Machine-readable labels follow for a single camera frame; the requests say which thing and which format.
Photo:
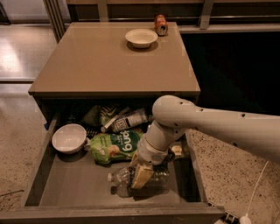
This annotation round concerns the white plug adapter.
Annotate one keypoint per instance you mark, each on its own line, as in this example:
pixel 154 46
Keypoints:
pixel 245 219

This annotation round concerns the orange soda can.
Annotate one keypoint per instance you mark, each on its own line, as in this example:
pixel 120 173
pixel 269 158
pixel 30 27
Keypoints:
pixel 161 26

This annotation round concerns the dark green chip bag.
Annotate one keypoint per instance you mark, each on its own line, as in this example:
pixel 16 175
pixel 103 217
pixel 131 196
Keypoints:
pixel 100 115

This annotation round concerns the white bowl in drawer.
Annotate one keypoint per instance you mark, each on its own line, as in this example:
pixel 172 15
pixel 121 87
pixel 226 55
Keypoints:
pixel 69 138

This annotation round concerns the white bowl on cabinet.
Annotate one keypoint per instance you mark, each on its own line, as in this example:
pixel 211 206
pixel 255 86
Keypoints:
pixel 141 38

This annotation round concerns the beige drawer cabinet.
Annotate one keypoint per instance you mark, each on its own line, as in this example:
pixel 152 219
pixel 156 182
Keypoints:
pixel 95 61

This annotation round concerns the green snack bag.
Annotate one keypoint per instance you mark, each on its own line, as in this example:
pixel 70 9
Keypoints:
pixel 107 148

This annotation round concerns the small cream clip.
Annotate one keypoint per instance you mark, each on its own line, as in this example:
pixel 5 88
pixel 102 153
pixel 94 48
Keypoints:
pixel 177 150

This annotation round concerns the open grey top drawer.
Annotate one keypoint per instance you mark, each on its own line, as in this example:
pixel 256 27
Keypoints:
pixel 74 190

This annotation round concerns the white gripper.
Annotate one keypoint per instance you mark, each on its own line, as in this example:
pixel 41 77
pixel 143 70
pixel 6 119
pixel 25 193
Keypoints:
pixel 149 154

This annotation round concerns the white labelled bottle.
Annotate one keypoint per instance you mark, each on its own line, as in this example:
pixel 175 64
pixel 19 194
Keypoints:
pixel 127 121

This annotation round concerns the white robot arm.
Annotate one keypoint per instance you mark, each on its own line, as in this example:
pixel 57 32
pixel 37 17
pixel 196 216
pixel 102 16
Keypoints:
pixel 256 133

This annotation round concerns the clear plastic water bottle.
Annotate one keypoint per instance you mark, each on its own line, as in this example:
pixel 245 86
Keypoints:
pixel 122 180

